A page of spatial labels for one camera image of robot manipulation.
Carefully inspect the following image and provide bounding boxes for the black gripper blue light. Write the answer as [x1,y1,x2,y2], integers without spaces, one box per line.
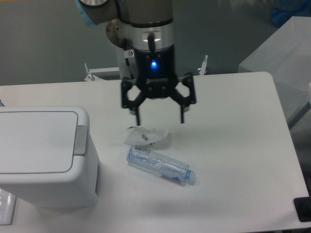
[121,44,197,126]

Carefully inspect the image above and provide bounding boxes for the white push-lid trash can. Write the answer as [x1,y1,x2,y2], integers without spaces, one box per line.
[0,106,100,208]

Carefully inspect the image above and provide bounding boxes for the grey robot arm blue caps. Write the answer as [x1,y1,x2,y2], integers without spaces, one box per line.
[76,0,196,125]

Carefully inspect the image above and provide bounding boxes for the crumpled white plastic wrapper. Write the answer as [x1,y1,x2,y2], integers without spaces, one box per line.
[122,126,168,146]

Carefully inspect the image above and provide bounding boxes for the silver table clamp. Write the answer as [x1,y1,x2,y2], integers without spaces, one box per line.
[197,54,209,76]

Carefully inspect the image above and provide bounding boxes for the clear crushed plastic bottle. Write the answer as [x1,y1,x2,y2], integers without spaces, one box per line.
[126,146,196,185]

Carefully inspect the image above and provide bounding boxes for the white covered side box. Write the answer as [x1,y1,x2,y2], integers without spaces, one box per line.
[238,17,311,128]

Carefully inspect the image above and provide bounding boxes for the blue plastic bag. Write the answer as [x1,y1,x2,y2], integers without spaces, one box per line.
[270,0,311,27]

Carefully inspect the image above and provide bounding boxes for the black device at table edge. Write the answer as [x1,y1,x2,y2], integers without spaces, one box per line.
[294,197,311,222]

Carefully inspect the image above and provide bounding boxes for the black cable on pedestal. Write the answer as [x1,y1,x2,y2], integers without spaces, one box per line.
[122,37,135,80]

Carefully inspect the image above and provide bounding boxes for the white mounting bracket frame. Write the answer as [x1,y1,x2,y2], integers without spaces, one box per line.
[84,63,121,82]

